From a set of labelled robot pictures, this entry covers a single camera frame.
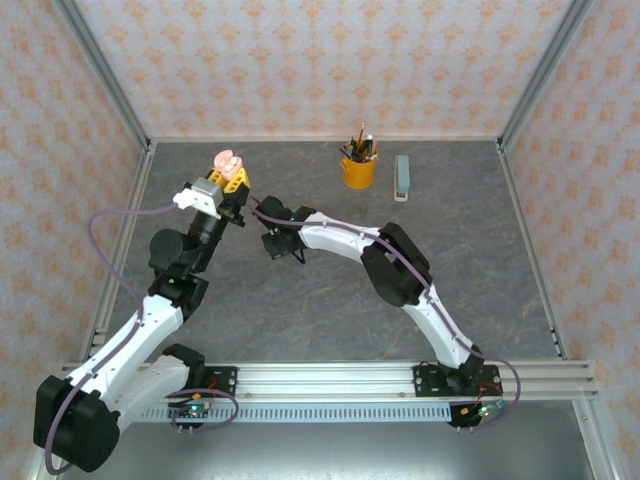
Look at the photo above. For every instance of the pink earbud charging case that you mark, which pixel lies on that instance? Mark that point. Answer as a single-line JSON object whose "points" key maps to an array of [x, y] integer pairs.
{"points": [[227, 162]]}

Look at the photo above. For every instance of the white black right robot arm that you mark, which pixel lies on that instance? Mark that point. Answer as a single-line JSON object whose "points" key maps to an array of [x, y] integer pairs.
{"points": [[340, 240]]}

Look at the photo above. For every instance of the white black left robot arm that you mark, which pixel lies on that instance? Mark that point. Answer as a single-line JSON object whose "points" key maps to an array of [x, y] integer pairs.
{"points": [[125, 335]]}

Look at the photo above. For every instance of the yellow pen cup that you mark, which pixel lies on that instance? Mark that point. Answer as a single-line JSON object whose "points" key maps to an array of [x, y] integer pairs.
{"points": [[359, 175]]}

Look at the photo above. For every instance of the blue pen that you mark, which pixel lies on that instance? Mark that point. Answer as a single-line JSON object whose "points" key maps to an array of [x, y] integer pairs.
{"points": [[346, 151]]}

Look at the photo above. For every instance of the orange pencil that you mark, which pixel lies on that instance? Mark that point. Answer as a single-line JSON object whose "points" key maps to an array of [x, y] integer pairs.
{"points": [[361, 132]]}

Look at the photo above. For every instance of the white capped black pen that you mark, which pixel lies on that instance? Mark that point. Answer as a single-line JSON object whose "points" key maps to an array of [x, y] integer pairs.
{"points": [[368, 142]]}

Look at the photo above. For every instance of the grey blue stapler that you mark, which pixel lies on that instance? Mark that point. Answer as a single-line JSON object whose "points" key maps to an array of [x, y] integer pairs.
{"points": [[402, 177]]}

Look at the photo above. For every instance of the grey sheet metal panel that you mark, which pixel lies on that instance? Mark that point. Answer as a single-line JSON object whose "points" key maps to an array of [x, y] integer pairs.
{"points": [[325, 452]]}

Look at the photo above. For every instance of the long aluminium side rail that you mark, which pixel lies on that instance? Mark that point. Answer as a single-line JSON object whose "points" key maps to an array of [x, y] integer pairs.
{"points": [[523, 220], [128, 220]]}

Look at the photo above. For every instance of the wide aluminium mounting rail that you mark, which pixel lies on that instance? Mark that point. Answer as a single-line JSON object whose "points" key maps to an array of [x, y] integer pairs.
{"points": [[325, 380]]}

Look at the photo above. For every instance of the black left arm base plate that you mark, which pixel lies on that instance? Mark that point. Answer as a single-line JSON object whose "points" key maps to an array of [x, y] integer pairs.
{"points": [[225, 382]]}

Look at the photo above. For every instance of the aluminium frame post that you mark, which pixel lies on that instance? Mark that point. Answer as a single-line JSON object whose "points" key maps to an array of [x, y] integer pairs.
{"points": [[543, 70], [105, 70]]}

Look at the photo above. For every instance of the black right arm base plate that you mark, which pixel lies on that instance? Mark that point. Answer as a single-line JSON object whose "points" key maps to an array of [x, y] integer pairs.
{"points": [[425, 382]]}

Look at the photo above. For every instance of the short aluminium frame leg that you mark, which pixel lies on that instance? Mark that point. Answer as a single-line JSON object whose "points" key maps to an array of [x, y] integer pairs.
{"points": [[597, 445]]}

